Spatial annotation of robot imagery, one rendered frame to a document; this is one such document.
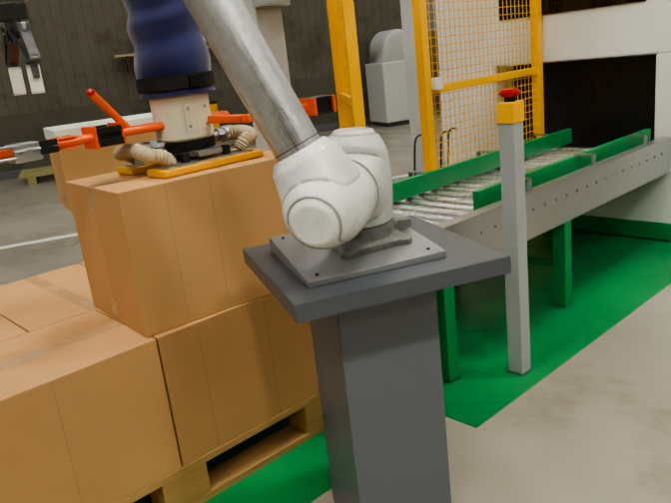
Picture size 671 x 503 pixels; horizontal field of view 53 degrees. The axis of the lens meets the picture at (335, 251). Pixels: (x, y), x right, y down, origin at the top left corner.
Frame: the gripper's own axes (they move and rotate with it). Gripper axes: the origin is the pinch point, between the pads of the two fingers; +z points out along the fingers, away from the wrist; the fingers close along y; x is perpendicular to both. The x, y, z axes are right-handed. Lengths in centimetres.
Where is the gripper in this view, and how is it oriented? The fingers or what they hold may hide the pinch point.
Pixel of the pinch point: (28, 89)
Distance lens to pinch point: 188.1
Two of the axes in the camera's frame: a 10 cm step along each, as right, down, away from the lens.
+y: -6.7, -1.4, 7.3
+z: 1.0, 9.6, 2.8
